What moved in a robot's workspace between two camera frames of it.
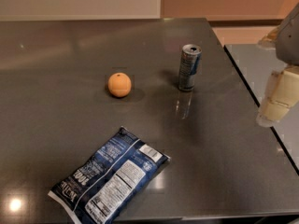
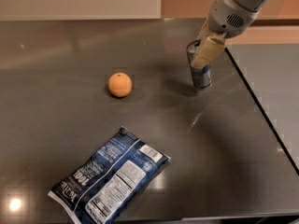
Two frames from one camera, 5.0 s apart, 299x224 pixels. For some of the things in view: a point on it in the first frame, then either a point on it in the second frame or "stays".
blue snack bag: x=104 y=186 stays
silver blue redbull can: x=189 y=64 to x=201 y=76
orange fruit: x=120 y=85 stays
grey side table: x=256 y=64 stays
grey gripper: x=289 y=41 to x=226 y=15
